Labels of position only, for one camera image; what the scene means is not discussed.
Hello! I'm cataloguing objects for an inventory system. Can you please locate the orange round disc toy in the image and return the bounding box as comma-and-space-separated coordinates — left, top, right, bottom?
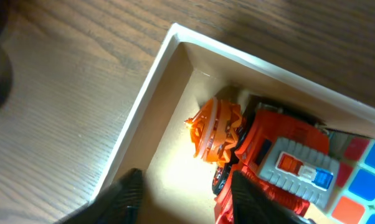
184, 97, 243, 167

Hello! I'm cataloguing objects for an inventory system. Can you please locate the white cardboard box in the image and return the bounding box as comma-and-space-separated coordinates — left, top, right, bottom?
93, 24, 375, 223

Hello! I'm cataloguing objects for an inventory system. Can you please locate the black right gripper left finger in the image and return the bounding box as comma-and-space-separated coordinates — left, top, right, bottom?
61, 168, 143, 224

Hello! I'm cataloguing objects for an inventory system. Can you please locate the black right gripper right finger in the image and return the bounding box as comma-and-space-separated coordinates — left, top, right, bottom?
231, 171, 315, 224

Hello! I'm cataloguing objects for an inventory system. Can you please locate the red toy truck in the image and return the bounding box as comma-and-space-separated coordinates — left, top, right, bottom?
212, 103, 339, 223

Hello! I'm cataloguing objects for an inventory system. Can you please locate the multicoloured puzzle cube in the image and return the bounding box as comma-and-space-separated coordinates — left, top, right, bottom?
327, 137, 375, 224

